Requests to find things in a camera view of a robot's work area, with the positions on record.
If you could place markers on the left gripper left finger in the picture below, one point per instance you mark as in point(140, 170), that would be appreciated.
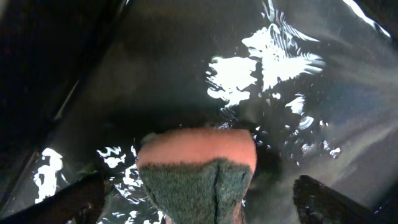
point(82, 202)

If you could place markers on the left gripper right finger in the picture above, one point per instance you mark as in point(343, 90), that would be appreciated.
point(316, 203)

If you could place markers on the pink and green sponge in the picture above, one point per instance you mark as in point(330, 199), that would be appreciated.
point(198, 175)

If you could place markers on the black plastic tray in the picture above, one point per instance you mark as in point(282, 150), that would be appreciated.
point(84, 84)

